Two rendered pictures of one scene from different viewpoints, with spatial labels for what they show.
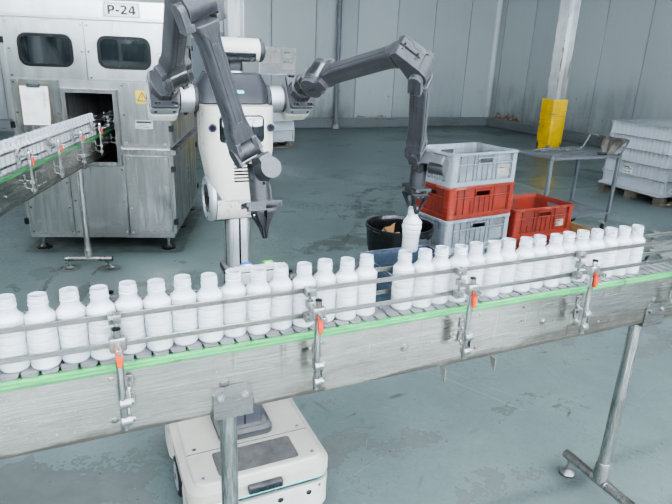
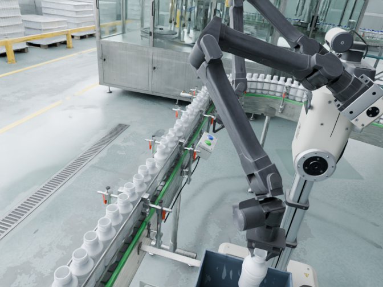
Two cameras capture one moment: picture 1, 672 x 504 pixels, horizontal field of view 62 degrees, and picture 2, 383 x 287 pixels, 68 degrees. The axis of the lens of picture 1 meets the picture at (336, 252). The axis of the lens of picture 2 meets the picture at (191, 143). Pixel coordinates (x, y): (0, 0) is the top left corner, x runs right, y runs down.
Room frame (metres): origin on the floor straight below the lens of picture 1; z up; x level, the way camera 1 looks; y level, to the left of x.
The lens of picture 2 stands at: (2.14, -0.85, 1.78)
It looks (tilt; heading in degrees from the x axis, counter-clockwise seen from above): 29 degrees down; 127
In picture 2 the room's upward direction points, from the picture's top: 6 degrees clockwise
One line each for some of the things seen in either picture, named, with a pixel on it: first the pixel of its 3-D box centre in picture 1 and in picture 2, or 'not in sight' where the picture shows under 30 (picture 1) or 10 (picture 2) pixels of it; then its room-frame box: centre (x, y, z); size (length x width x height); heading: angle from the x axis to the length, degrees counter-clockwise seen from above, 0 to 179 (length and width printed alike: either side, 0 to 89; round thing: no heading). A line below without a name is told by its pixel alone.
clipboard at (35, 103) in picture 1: (35, 104); not in sight; (4.54, 2.41, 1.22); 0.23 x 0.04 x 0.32; 97
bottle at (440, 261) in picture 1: (439, 274); (138, 194); (1.50, -0.30, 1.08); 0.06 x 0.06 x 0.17
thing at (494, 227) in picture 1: (458, 225); not in sight; (3.91, -0.87, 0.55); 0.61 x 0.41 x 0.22; 122
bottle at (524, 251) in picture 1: (522, 264); (93, 255); (1.62, -0.57, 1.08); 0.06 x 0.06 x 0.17
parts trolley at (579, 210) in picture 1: (564, 184); not in sight; (5.88, -2.38, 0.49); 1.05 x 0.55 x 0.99; 115
